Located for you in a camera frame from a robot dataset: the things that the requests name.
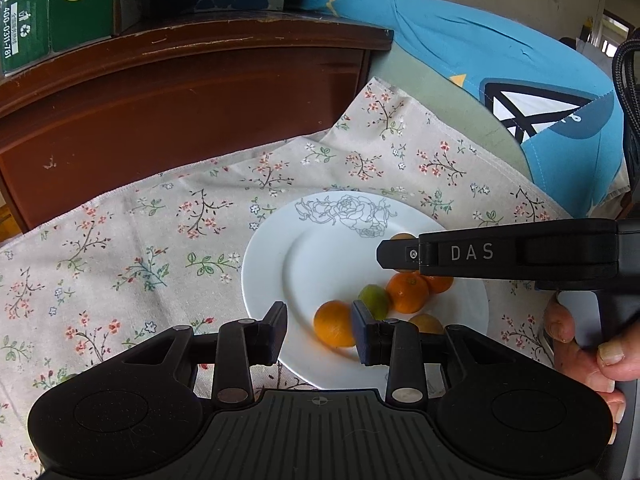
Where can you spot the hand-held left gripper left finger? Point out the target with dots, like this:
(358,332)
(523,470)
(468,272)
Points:
(275,332)

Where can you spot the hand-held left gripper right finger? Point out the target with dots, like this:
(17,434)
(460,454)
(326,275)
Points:
(361,332)

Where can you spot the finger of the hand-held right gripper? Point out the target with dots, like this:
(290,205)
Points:
(400,254)

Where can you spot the green jujube fruit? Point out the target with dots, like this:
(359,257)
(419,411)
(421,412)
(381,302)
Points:
(375,300)

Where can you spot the white floral-print plate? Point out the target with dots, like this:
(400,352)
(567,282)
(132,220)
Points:
(310,280)

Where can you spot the yellow-brown jujube fruit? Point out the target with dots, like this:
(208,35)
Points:
(426,322)

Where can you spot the person's right hand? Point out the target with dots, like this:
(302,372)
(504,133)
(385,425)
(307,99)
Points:
(585,355)

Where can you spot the floral tablecloth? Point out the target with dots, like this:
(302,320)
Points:
(125,260)

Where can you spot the pale green sheet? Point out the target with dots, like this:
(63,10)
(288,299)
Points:
(435,90)

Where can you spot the blue printed cloth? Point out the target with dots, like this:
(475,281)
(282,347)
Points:
(500,70)

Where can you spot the brown wooden cabinet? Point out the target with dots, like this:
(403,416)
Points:
(175,105)

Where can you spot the green carton box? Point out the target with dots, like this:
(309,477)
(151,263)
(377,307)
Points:
(60,10)

